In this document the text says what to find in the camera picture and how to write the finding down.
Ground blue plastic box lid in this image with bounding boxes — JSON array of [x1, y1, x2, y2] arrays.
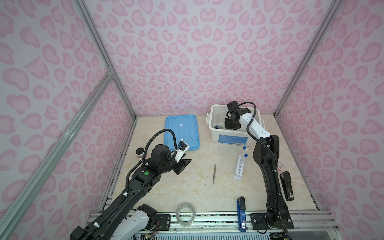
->
[[165, 115, 200, 151]]

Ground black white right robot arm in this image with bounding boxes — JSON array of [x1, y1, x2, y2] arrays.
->
[[225, 101, 292, 235]]

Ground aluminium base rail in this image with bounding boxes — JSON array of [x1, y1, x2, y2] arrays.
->
[[148, 210, 344, 240]]

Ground clear tape roll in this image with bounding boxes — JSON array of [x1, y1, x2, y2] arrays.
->
[[176, 202, 196, 227]]

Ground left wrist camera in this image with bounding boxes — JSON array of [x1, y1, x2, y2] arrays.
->
[[174, 141, 190, 163]]

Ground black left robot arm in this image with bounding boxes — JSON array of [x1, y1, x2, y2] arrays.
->
[[70, 129, 191, 240]]

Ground metal tweezers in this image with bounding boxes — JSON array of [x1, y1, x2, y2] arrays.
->
[[213, 164, 217, 185]]

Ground blue base small vial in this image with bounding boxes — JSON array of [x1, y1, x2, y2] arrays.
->
[[214, 114, 220, 129]]

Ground blue black stapler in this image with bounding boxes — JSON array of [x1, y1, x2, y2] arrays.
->
[[237, 197, 247, 233]]

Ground white plastic storage box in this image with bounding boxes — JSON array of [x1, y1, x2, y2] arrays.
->
[[206, 102, 271, 147]]

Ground white test tube rack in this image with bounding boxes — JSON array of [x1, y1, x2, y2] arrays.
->
[[234, 154, 246, 181]]

